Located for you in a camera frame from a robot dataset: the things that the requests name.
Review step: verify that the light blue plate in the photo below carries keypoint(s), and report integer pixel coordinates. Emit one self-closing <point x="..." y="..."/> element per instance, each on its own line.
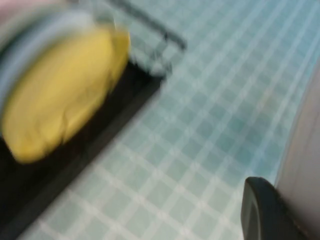
<point x="50" y="32"/>

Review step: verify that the green checkered tablecloth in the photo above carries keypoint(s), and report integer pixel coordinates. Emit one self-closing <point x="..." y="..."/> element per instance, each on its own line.
<point x="187" y="137"/>

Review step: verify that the black plastic drain tray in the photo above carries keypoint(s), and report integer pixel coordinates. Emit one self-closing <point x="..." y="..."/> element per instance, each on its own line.
<point x="50" y="180"/>

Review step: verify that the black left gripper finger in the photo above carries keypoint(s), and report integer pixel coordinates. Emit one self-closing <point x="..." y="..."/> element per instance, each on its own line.
<point x="265" y="215"/>

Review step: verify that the yellow plate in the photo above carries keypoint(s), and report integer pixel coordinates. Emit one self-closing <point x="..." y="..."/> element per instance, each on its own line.
<point x="62" y="100"/>

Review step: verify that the green plate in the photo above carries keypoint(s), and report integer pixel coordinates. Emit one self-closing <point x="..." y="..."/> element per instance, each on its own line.
<point x="15" y="37"/>

